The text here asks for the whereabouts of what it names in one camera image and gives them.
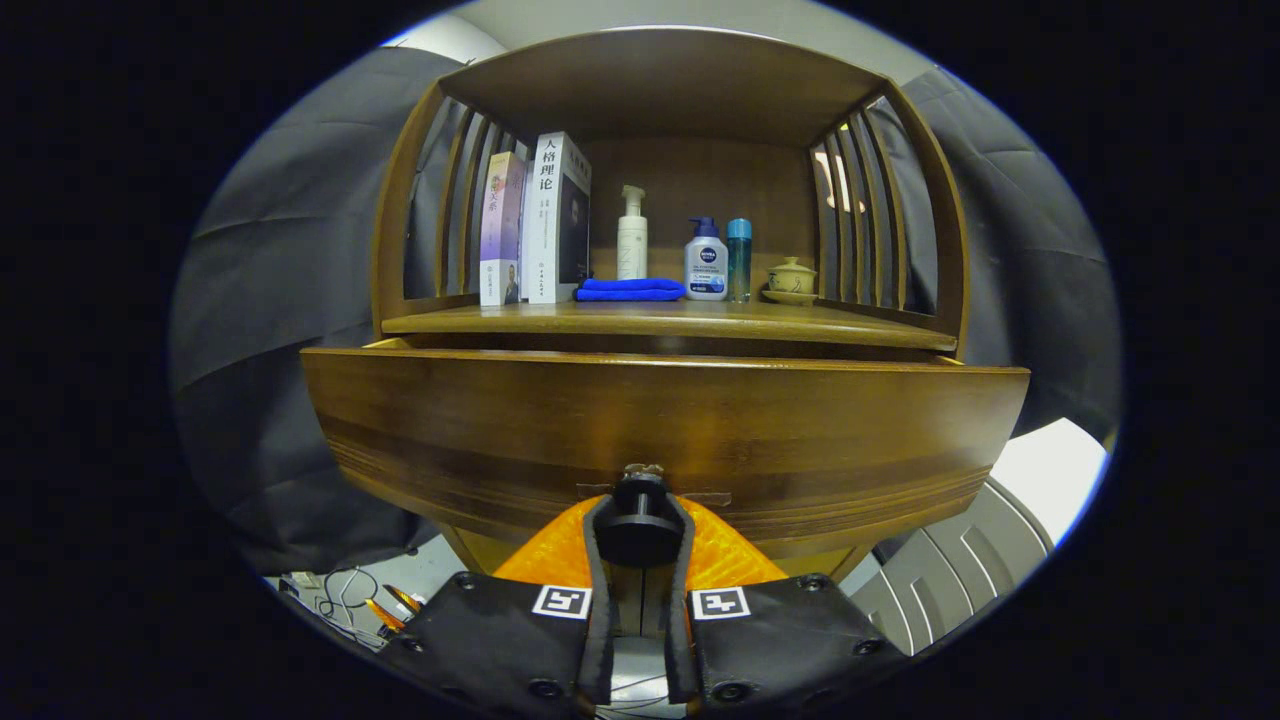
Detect orange black tool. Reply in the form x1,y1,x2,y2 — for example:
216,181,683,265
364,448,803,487
365,585,421,636

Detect white bottle with blue cap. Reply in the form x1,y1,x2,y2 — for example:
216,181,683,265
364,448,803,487
684,217,729,302

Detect thick white book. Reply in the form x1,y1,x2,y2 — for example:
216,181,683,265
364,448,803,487
520,131,593,305

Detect grey grooved panel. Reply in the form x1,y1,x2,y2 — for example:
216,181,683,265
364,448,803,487
850,478,1056,656

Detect beige lidded teacup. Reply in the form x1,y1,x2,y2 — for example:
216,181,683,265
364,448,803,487
761,257,819,306

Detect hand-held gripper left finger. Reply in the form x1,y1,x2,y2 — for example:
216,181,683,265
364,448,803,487
385,495,616,719

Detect white pump bottle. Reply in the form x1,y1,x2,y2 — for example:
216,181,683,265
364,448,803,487
616,185,649,281

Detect white flat surface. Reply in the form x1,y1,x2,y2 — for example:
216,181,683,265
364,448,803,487
985,417,1111,546

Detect blue folded cloth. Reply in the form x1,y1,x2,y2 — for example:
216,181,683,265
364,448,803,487
575,277,688,303

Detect brown wooden cabinet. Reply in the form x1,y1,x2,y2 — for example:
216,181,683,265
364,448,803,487
370,27,971,581

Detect purple book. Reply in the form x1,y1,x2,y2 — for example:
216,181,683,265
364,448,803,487
478,150,529,307

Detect brown wooden drawer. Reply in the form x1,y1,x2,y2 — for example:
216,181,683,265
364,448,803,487
300,337,1031,581

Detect thin black cables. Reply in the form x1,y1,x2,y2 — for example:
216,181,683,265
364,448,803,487
275,565,386,646

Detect slim teal bottle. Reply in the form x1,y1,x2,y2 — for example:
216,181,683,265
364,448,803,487
726,218,753,303

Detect wooden countertop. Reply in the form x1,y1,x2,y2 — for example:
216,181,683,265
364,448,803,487
380,298,959,353

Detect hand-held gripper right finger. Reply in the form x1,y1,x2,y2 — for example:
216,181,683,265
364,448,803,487
665,495,911,719

